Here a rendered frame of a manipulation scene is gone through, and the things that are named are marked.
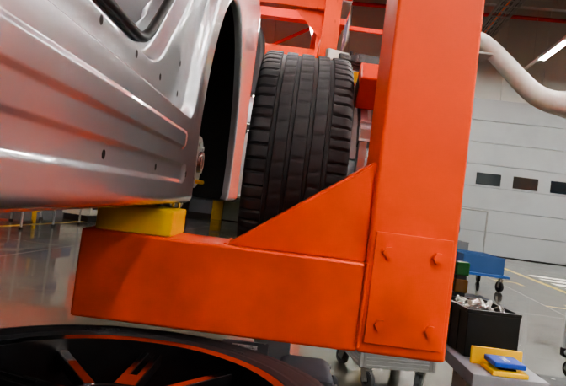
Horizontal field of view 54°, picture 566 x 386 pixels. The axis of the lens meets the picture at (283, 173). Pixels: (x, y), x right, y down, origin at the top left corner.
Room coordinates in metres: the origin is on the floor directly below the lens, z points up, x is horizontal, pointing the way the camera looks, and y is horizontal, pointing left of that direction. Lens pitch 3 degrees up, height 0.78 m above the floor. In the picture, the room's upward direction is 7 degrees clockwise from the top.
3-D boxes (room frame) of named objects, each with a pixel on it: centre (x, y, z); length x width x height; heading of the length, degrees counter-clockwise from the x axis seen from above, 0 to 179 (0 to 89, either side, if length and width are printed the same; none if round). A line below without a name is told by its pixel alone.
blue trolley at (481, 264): (7.05, -2.51, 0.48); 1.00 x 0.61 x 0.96; 177
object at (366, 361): (2.67, -0.58, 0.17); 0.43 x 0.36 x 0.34; 9
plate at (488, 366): (1.28, -0.55, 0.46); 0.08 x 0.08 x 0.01; 0
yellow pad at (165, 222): (1.09, 0.26, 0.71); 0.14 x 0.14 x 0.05; 0
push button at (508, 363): (1.28, -0.55, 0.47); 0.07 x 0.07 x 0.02; 0
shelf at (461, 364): (1.45, -0.55, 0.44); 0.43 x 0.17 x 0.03; 0
